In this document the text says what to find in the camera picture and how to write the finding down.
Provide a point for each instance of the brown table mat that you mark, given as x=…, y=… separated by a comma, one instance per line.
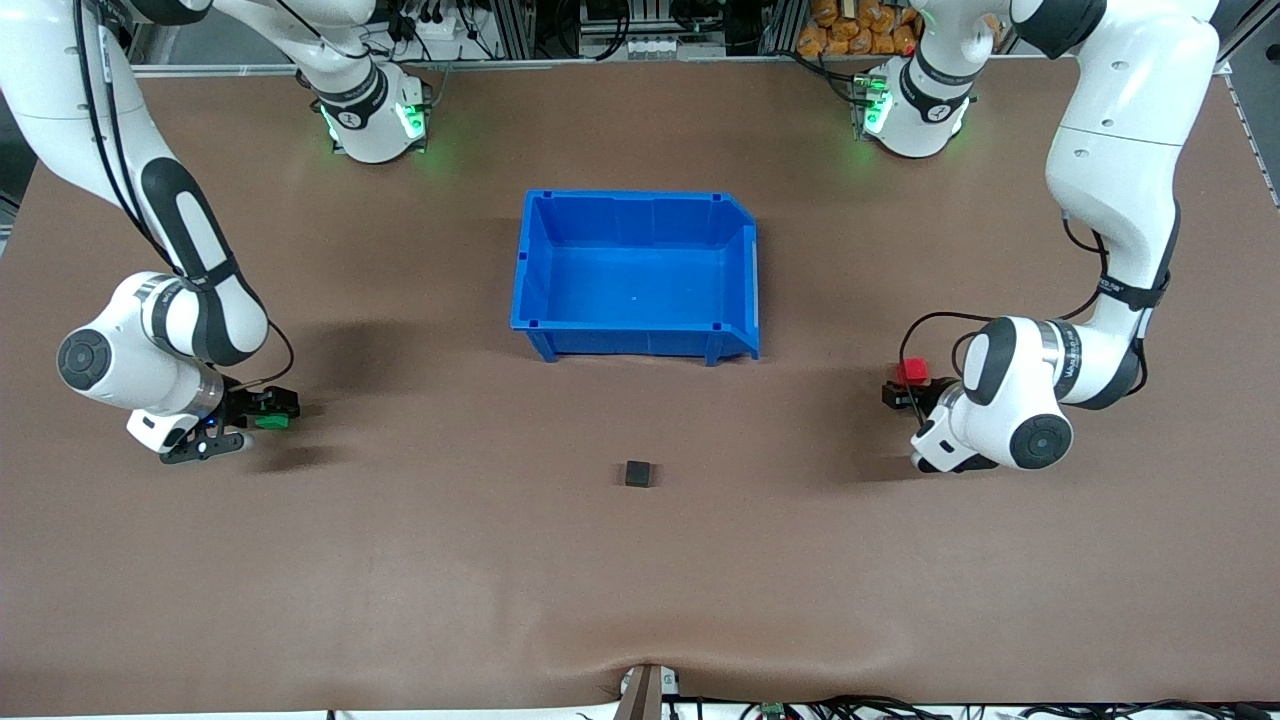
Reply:
x=600, y=600

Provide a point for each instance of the upright aluminium frame post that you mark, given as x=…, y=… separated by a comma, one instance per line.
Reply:
x=785, y=25
x=515, y=30

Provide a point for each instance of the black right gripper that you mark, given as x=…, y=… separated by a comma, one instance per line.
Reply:
x=240, y=405

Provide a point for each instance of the small green cube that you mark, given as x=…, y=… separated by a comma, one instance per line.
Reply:
x=272, y=422

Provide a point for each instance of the small black cube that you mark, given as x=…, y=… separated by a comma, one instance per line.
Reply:
x=638, y=474

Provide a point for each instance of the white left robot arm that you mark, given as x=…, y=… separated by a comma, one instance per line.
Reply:
x=1120, y=150

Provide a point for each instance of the bag of orange snacks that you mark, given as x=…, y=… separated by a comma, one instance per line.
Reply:
x=840, y=35

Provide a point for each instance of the small green connector board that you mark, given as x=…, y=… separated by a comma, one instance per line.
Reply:
x=772, y=711

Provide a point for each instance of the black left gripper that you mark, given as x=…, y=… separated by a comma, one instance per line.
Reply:
x=926, y=397

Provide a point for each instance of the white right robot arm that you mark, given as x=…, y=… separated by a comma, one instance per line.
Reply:
x=110, y=100

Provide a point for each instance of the white power strip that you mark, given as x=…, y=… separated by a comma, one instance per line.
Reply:
x=440, y=27

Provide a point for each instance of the silver table edge rail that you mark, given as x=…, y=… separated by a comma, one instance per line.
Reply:
x=600, y=64

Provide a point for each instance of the small red cube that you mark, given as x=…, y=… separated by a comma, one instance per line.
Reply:
x=911, y=371

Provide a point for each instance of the blue plastic storage bin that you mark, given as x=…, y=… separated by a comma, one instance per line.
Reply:
x=640, y=280

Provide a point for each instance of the slanted aluminium frame strut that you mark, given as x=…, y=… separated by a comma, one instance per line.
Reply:
x=1250, y=30

